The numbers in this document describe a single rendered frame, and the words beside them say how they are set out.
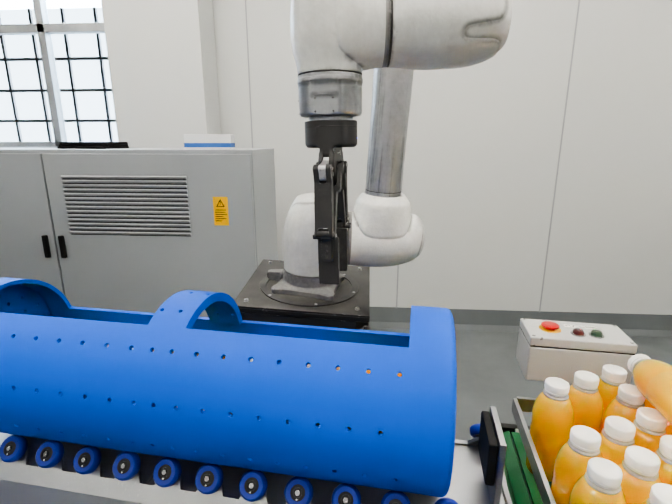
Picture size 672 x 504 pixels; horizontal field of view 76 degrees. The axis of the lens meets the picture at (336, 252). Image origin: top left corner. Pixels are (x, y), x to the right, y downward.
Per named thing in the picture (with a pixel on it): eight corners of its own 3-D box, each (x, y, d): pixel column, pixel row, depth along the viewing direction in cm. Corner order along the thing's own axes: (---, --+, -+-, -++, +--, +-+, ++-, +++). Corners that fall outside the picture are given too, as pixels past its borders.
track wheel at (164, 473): (161, 455, 73) (155, 455, 71) (185, 458, 72) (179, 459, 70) (153, 484, 71) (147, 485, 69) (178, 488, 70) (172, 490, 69)
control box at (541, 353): (515, 357, 101) (520, 316, 98) (609, 365, 97) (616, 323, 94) (525, 380, 91) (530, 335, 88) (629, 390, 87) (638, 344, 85)
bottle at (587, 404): (567, 444, 86) (578, 370, 82) (600, 465, 81) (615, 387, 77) (545, 456, 83) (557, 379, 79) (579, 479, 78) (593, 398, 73)
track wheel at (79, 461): (84, 443, 76) (76, 443, 74) (106, 447, 75) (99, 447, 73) (75, 472, 74) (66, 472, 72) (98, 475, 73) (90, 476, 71)
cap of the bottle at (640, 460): (654, 460, 59) (656, 449, 59) (662, 480, 56) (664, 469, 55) (620, 452, 61) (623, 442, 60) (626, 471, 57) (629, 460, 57)
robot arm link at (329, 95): (288, 73, 56) (290, 120, 58) (357, 69, 54) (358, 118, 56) (306, 82, 65) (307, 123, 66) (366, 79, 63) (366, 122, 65)
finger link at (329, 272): (339, 236, 62) (338, 237, 61) (339, 283, 63) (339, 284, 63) (318, 236, 62) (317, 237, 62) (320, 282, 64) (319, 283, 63)
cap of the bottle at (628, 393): (650, 403, 72) (652, 394, 72) (631, 407, 71) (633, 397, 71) (629, 391, 76) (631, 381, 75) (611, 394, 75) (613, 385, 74)
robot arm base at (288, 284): (278, 269, 139) (278, 253, 138) (345, 278, 135) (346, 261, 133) (256, 291, 122) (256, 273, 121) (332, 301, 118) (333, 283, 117)
